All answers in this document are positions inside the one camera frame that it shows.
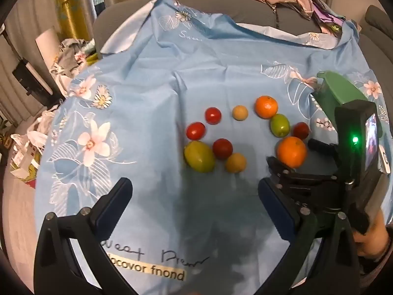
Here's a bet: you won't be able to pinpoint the orange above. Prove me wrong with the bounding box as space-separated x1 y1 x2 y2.
276 136 308 168
255 96 279 118

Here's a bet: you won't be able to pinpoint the white plastic bags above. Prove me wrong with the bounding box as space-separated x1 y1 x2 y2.
10 107 59 186

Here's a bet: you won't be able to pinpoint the person's right hand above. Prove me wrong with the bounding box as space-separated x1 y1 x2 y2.
352 208 390 257

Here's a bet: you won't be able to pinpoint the yellow patterned curtain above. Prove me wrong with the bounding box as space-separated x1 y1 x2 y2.
52 0 93 41

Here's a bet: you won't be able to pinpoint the green plastic basin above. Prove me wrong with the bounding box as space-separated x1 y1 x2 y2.
313 71 383 137

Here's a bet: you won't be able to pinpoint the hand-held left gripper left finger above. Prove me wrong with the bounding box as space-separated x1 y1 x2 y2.
34 177 133 295

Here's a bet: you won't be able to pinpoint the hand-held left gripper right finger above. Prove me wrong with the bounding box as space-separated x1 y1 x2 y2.
255 178 360 295

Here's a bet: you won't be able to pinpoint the purple cloth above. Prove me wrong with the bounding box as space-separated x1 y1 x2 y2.
312 0 346 36

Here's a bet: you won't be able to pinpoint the small green plum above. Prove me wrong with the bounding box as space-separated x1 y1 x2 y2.
270 114 291 137

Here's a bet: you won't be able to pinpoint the white board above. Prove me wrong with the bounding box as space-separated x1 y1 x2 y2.
35 27 62 66

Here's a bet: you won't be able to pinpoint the blue floral bed sheet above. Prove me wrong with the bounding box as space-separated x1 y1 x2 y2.
34 0 393 295

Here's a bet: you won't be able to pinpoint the yellow-brown round fruit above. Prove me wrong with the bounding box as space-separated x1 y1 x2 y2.
232 105 249 121
224 153 247 173

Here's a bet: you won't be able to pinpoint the black box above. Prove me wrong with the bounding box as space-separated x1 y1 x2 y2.
12 58 56 105

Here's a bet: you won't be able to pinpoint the pile of grey clothes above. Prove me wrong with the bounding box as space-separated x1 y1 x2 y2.
50 38 99 79

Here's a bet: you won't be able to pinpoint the red tomato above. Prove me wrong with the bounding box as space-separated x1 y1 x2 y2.
292 122 309 140
205 107 222 125
186 122 206 140
212 138 233 160

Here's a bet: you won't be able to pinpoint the large green plum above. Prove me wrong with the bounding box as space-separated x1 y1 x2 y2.
183 140 216 173

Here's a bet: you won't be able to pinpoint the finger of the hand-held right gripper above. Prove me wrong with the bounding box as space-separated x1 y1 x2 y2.
308 138 339 156
267 156 349 214

